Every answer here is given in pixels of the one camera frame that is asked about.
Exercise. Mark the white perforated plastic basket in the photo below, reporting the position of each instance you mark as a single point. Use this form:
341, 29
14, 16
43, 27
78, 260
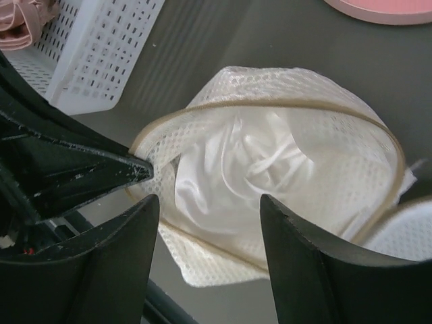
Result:
83, 60

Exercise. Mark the white satin bra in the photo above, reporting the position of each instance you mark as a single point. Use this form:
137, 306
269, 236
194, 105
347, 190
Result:
327, 167

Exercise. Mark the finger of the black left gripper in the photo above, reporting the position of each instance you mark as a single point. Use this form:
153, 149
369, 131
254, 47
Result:
51, 164

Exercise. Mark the white mesh laundry bag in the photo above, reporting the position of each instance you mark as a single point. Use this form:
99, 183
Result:
215, 259

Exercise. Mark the pink lace bra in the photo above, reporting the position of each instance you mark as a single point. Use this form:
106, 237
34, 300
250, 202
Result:
22, 22

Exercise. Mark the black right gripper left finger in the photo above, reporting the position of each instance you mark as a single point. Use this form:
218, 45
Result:
40, 287

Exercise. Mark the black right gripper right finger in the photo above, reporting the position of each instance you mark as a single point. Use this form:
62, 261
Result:
317, 277

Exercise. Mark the pink tiered wooden shelf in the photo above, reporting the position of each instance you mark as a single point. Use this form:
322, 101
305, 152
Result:
386, 12

